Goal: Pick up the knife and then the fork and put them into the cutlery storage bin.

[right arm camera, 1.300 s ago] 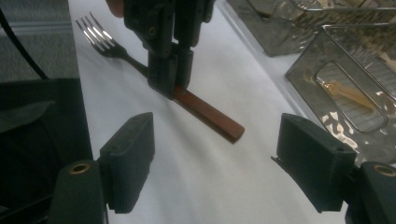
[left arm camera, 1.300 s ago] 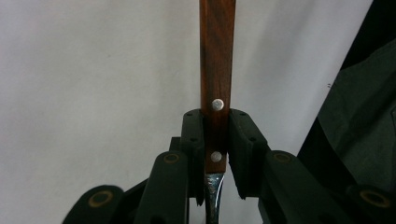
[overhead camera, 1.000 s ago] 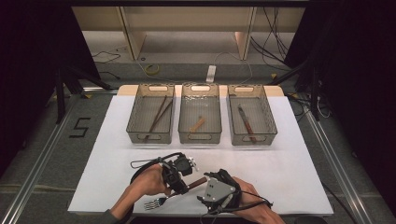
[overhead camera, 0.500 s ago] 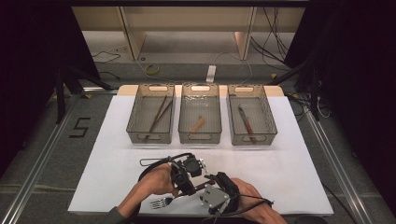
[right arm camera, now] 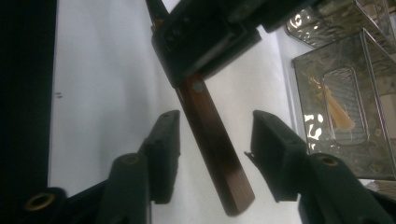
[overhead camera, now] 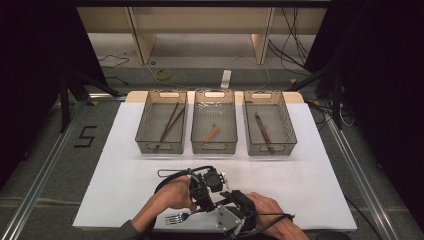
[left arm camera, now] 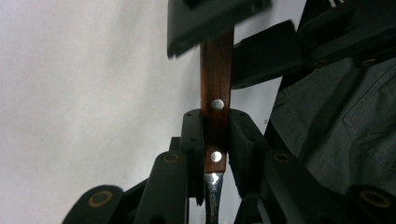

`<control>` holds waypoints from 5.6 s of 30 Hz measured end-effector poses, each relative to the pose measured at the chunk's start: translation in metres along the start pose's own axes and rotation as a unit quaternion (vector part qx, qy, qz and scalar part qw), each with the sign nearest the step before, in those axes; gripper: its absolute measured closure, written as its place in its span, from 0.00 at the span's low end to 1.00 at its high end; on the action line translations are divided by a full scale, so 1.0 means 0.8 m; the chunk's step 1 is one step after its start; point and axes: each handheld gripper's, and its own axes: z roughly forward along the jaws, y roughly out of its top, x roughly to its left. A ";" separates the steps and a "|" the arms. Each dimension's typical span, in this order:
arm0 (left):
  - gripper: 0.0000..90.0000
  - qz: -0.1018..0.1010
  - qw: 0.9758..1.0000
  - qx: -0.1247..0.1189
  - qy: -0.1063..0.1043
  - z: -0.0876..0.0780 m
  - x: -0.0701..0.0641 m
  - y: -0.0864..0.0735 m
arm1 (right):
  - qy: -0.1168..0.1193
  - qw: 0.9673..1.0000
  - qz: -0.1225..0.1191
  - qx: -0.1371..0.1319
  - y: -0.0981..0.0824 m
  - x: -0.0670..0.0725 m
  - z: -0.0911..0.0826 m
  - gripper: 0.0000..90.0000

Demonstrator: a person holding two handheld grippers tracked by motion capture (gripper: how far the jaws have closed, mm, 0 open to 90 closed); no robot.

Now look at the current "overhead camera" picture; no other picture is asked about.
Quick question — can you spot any white floor cable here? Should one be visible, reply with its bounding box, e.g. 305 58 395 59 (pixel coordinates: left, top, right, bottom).
229 54 272 91

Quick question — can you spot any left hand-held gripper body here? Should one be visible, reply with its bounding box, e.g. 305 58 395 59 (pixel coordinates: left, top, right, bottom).
188 166 230 194

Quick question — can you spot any translucent grey plastic bin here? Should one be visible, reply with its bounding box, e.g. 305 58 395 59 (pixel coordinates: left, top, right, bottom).
243 89 298 157
134 89 188 155
190 88 239 155

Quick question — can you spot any wooden spoon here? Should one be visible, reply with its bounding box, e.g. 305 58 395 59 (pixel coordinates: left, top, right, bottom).
202 124 221 144

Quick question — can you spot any wooden-handled fork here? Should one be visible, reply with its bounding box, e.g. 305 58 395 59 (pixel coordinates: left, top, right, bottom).
164 198 236 226

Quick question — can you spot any bundle of black cables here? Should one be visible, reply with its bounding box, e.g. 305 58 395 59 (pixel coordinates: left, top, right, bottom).
267 8 312 77

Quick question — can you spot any yellow tape roll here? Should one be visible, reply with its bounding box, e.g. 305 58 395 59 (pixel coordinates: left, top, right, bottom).
155 68 172 82

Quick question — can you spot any white power strip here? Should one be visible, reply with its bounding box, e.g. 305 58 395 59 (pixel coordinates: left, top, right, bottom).
220 69 232 90

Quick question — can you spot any thin black floor cable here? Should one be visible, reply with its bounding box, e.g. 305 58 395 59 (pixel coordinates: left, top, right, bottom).
99 54 130 69

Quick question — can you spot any right hand-held gripper black cable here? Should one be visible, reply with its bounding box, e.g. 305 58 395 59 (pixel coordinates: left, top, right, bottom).
229 213 296 240

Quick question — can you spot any aluminium floor rail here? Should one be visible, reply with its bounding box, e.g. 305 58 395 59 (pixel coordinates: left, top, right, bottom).
324 116 399 240
0 99 90 240

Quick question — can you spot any black metal stand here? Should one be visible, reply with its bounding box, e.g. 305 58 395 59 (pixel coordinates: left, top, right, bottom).
286 63 345 131
58 66 122 134

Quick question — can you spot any black curtain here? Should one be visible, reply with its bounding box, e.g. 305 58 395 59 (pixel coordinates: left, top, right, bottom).
304 0 424 231
0 0 109 189

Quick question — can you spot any person's left hand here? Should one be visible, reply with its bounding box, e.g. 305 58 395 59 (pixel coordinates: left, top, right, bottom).
153 174 198 212

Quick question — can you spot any white table cover sheet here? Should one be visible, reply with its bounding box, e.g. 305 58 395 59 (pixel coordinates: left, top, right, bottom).
72 101 358 233

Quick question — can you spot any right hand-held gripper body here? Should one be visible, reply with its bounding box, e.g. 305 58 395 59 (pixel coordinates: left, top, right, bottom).
216 190 258 238

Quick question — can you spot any beige wooden desk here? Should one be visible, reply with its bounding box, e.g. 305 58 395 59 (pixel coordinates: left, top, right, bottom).
78 6 328 66

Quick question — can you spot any wooden-handled table knife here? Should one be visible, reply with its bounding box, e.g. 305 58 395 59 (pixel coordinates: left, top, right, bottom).
254 111 276 154

